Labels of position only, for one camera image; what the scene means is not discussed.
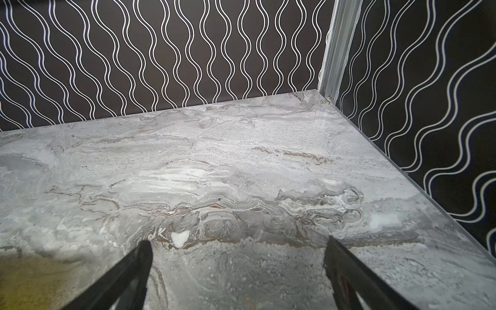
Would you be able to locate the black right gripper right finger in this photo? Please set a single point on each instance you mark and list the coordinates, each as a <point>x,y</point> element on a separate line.
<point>353,282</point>

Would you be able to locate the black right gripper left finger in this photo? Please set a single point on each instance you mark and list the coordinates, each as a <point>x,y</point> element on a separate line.
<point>124,286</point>

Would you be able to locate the aluminium corner frame post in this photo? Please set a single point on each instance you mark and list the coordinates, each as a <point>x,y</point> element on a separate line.
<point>344,19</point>

